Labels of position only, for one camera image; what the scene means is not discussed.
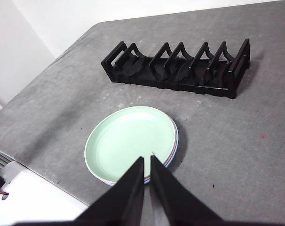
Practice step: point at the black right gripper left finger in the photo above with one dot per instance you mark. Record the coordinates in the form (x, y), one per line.
(123, 202)

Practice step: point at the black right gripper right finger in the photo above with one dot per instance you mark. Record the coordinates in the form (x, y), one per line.
(173, 202)

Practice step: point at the pink plate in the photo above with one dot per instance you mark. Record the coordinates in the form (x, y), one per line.
(147, 180)

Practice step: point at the blue plate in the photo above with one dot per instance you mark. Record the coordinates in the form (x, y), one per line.
(178, 141)

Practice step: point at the green plate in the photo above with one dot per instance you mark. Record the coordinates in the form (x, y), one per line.
(130, 139)

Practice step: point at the black plate rack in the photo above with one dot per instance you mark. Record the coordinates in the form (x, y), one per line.
(170, 80)

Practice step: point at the white device box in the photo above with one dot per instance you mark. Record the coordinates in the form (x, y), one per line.
(13, 173)

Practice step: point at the grey ribbed panel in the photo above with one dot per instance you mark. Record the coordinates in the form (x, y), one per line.
(0, 161)

